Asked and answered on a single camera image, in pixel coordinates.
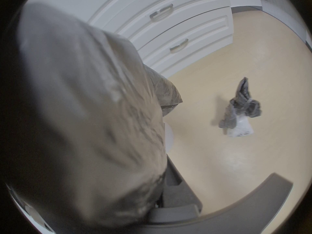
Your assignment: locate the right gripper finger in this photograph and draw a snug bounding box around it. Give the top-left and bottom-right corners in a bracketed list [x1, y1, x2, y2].
[149, 155, 203, 224]

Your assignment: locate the white printed wrapper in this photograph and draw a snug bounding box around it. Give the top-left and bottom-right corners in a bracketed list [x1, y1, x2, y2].
[227, 115, 254, 138]

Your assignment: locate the white wardrobe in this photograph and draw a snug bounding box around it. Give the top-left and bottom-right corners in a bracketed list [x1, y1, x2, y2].
[22, 0, 234, 78]

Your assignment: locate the black plastic bag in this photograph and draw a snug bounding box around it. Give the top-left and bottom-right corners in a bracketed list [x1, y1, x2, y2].
[5, 1, 184, 231]

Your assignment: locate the crumpled black plastic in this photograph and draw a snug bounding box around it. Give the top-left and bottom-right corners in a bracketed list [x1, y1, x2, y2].
[218, 77, 263, 129]

